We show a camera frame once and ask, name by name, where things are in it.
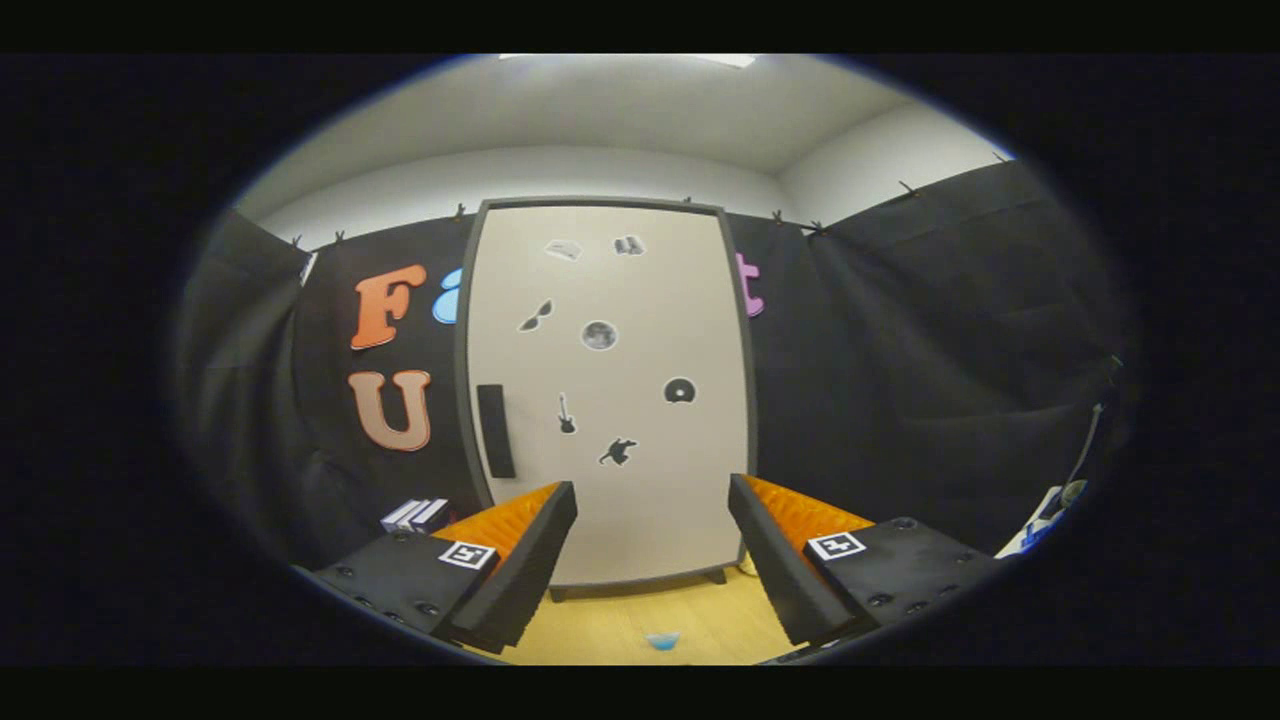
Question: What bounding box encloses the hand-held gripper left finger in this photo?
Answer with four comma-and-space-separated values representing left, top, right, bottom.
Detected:
295, 480, 579, 653

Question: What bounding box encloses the grey cable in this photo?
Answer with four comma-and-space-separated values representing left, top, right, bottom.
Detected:
1060, 403, 1107, 501

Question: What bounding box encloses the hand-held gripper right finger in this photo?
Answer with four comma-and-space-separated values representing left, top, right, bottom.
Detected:
727, 473, 1003, 649

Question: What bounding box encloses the blue and white box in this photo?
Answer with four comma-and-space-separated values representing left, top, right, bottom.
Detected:
380, 497, 451, 535

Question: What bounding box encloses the black door handle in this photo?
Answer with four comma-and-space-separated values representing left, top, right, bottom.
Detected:
476, 384, 517, 480

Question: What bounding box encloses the grey cabinet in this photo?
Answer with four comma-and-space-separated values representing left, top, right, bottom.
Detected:
455, 197, 759, 603

